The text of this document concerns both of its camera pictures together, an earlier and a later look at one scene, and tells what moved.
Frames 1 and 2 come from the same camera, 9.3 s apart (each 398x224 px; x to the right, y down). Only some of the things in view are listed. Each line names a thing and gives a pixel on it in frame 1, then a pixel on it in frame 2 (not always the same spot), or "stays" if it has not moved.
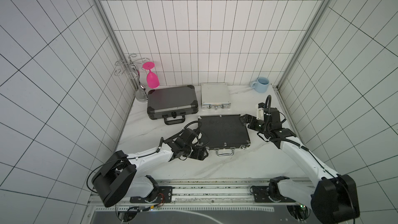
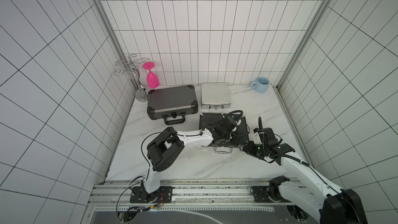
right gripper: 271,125 to 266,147
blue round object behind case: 261,85 stays
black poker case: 172,103 stays
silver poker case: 215,96 stays
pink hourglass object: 152,78 stays
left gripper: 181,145 to 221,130
